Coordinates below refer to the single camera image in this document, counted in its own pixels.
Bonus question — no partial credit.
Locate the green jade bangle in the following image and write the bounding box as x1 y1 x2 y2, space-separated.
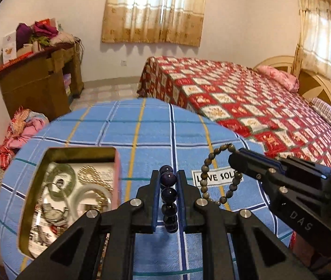
41 163 77 198

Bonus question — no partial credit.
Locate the beige folded cloth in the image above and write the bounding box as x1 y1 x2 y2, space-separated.
50 33 77 46

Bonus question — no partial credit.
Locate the grey bead bracelet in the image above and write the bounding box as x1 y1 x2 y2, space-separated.
200 143 243 206

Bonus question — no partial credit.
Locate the purple and green clothes heap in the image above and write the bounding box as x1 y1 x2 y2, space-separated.
16 20 60 46

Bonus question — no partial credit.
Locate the silver metal bangle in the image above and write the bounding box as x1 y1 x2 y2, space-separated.
41 181 73 228

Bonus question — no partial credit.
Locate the wide beige window curtain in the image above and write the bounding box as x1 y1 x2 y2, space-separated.
101 0 208 47

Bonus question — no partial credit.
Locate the narrow beige window curtain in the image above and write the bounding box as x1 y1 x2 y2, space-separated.
295 0 331 91

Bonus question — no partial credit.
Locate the gold bead bracelet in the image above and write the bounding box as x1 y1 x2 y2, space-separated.
78 166 115 211

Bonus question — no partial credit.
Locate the purple bead bracelet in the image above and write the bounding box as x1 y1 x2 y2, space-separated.
159 165 179 234

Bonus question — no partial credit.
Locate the striped pillow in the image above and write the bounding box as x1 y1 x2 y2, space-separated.
310 98 331 129

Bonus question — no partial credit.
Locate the pale jade bangle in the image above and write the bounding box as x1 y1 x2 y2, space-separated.
71 185 111 220

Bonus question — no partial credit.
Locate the pink pillow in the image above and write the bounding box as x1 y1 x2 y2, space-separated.
256 66 299 93

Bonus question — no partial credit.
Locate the brown wooden desk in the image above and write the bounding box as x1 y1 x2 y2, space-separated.
0 42 85 121

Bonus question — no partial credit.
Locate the beige wooden headboard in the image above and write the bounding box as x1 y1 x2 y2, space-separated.
253 55 331 106

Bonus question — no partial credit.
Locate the silver wrist watch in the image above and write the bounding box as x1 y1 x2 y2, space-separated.
41 204 68 226

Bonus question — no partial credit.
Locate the pink and red clothes pile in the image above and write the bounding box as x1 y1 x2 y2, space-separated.
0 106 50 182

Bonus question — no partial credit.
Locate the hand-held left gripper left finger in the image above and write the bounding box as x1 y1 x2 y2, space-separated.
16 170 162 280

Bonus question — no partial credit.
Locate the flat red box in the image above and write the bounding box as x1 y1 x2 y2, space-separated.
0 51 34 74

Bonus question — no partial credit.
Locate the red patterned bed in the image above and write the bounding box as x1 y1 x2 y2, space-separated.
136 56 331 170

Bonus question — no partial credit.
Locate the gold metal tin box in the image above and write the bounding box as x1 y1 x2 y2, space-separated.
18 147 122 259

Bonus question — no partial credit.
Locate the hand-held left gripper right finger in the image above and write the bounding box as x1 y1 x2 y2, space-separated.
176 170 319 280

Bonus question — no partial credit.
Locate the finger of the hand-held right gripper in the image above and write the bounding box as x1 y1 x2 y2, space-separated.
228 151 289 193
238 148 331 182

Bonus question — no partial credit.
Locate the blue plaid bed sheet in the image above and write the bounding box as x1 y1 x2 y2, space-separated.
0 98 296 280

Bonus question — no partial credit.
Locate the white cardboard box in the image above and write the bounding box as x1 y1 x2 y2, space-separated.
2 31 19 65

